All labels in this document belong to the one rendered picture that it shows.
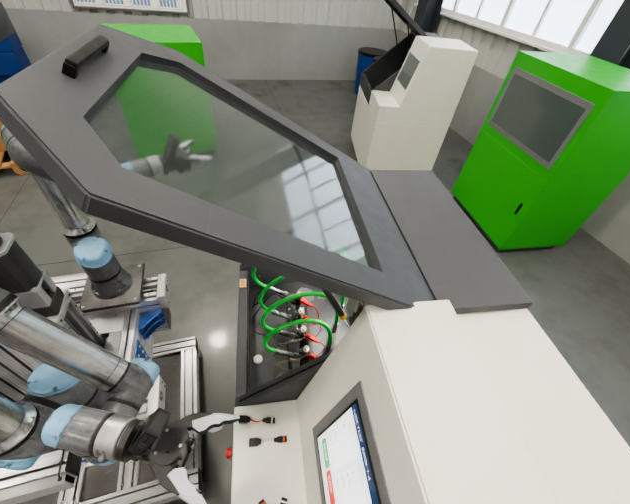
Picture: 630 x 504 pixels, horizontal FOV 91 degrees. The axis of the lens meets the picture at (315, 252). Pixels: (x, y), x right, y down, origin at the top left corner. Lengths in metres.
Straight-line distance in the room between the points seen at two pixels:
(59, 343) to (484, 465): 0.85
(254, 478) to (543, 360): 0.88
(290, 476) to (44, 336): 0.78
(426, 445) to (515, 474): 0.15
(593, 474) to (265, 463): 0.83
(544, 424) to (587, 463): 0.09
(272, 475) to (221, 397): 1.20
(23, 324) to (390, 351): 0.75
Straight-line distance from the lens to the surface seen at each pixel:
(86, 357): 0.87
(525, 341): 0.99
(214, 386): 2.35
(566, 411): 0.95
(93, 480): 2.16
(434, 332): 0.77
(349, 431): 0.84
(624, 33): 4.47
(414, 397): 0.68
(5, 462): 1.11
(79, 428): 0.79
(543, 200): 3.48
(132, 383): 0.90
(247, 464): 1.19
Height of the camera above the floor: 2.15
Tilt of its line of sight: 45 degrees down
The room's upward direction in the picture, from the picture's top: 7 degrees clockwise
